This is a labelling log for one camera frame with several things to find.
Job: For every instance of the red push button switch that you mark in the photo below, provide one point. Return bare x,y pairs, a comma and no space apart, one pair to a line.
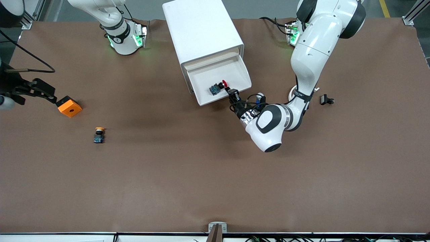
215,89

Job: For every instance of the white curved plastic piece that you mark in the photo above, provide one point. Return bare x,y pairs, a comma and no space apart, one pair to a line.
291,93

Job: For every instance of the orange black button box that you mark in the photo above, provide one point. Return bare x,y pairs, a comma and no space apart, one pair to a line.
70,109

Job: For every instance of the aluminium frame profile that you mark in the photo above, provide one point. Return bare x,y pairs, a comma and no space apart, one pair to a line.
411,16
28,18

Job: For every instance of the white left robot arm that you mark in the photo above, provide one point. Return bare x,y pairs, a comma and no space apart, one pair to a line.
312,50

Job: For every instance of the grey metal bracket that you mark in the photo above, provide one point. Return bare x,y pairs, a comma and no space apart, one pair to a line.
212,228

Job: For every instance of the white table edge rail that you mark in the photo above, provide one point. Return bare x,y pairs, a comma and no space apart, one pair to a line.
50,238

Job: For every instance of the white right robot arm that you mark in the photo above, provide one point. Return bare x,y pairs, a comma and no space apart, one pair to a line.
124,43

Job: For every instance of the white drawer cabinet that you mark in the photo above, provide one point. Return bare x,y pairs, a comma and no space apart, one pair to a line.
198,30

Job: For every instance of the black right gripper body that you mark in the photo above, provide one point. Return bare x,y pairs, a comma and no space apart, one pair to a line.
10,84

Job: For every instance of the yellow push button switch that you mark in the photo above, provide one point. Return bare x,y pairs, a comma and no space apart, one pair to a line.
98,137

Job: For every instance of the brown table mat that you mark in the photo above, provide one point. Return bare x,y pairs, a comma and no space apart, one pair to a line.
215,185

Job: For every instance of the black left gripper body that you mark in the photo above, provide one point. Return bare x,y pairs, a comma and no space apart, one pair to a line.
239,108

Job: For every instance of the white plastic drawer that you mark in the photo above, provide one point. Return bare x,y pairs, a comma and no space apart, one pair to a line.
211,57
205,79

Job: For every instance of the brown upright post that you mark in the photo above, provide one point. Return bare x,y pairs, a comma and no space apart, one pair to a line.
215,235

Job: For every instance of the small black component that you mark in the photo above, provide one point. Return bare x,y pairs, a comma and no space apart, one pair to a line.
324,99

